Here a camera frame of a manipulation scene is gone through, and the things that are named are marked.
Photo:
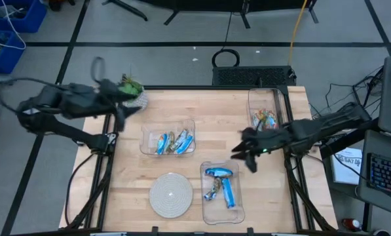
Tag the red can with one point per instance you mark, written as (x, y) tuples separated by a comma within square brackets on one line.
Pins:
[(351, 225)]

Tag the blue and white granola bar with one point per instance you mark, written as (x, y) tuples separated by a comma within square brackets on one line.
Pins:
[(228, 193), (179, 139)]

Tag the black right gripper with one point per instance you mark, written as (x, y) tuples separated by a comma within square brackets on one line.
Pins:
[(267, 141)]

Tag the black stand leg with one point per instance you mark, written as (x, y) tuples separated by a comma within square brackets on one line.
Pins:
[(126, 8)]

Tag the clear plastic bin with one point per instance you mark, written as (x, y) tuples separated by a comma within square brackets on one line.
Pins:
[(149, 137), (218, 214), (264, 98)]

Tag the white printed paper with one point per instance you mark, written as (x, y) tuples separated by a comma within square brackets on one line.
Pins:
[(347, 165)]

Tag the white triangle-patterned plant pot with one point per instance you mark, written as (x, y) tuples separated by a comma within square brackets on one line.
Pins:
[(141, 102)]

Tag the blue storage crate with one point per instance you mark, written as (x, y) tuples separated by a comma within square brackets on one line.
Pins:
[(28, 18), (8, 55)]

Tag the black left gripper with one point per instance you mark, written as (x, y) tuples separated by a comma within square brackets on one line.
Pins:
[(111, 93)]

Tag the round woven cream mat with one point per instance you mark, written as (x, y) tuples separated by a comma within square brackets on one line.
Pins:
[(171, 195)]

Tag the multicoloured granola bar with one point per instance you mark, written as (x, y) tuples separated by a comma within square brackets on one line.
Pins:
[(271, 121)]

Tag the black computer tower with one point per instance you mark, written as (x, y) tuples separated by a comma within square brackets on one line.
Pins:
[(254, 76)]

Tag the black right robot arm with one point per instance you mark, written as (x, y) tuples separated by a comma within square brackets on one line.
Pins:
[(329, 126)]

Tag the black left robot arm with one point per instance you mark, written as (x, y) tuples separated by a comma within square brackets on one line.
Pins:
[(51, 98)]

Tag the brown and blue granola bar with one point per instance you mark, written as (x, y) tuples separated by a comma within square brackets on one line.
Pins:
[(171, 141), (213, 190)]

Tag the backlit black keyboard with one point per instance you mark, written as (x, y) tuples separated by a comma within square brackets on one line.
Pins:
[(386, 173)]

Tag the green succulent plant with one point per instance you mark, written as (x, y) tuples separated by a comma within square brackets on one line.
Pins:
[(132, 88)]

